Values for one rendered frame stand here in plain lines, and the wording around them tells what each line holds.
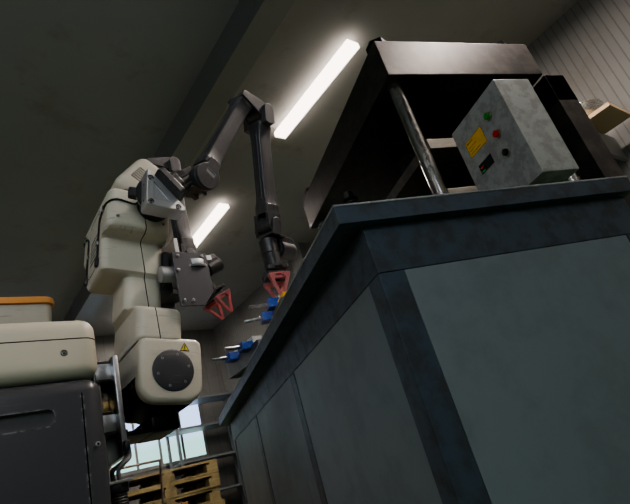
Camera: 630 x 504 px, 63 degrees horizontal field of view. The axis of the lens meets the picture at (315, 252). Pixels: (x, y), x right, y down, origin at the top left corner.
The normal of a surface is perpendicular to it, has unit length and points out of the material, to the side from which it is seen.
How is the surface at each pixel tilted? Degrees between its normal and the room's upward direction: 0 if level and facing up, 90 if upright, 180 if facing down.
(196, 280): 90
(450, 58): 90
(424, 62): 90
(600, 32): 90
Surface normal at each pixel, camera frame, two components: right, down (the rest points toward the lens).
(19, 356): 0.55, -0.47
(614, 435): 0.25, -0.46
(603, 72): -0.79, -0.04
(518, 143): -0.93, 0.12
